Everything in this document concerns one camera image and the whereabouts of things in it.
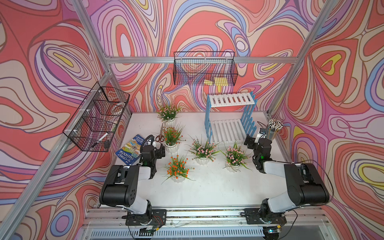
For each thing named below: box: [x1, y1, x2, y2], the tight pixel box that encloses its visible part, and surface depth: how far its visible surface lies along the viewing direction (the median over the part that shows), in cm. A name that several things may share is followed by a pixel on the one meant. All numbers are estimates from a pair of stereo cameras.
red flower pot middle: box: [162, 123, 187, 153], surface depth 93 cm
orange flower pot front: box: [161, 154, 197, 185], surface depth 78 cm
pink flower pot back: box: [156, 104, 182, 128], surface depth 103 cm
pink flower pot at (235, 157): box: [223, 140, 253, 173], surface depth 82 cm
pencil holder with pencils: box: [266, 119, 284, 141], surface depth 91 cm
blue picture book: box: [115, 134, 149, 166], surface depth 95 cm
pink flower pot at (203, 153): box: [184, 134, 224, 166], surface depth 86 cm
